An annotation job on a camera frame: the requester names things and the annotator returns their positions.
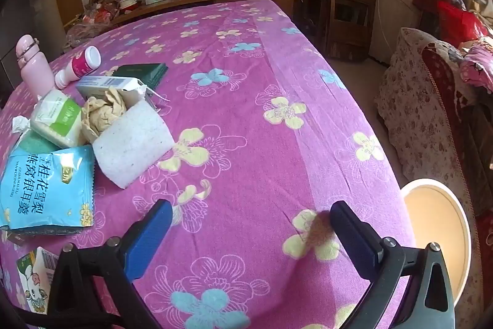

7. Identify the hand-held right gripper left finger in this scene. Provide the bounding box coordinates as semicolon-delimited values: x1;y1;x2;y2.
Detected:
46;199;174;329

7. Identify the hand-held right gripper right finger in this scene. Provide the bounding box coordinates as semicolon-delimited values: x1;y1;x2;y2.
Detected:
329;200;463;329

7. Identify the beige plastic bin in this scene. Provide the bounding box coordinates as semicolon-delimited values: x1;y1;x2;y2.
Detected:
401;179;472;308

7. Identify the white toilet paper roll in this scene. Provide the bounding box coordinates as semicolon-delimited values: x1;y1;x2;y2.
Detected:
92;100;176;189

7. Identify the light blue snack packet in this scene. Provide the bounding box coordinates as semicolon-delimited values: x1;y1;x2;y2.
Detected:
0;145;96;235

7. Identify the white green medicine box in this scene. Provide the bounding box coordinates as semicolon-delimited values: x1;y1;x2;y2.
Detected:
15;247;60;314

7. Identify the brown paper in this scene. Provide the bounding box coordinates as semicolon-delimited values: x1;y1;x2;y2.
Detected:
81;86;128;142

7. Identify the white green tissue pack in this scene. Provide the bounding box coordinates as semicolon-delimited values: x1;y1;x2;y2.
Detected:
30;89;87;149

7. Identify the long white medicine box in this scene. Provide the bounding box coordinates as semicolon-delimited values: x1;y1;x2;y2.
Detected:
76;76;170;102

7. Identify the white plastic wrapper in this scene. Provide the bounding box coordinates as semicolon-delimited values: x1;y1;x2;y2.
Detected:
11;116;31;133

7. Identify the floral covered sofa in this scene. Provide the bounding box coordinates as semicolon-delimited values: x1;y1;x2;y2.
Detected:
375;27;493;329

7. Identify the pink floral tablecloth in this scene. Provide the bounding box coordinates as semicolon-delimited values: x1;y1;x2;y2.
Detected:
0;0;420;329

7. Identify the white bottle with pink label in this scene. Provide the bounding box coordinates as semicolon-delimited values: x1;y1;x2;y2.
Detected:
55;46;101;90

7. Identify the pink water bottle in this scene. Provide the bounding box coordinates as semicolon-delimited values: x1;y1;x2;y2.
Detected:
15;34;55;98

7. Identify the pink printed blanket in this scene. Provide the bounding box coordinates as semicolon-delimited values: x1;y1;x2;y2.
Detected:
460;36;493;94

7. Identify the clear bag of flowers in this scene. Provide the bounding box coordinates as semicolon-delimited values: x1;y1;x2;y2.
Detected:
63;5;116;48

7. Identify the red plastic bag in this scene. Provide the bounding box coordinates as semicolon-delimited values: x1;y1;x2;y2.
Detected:
437;1;490;40

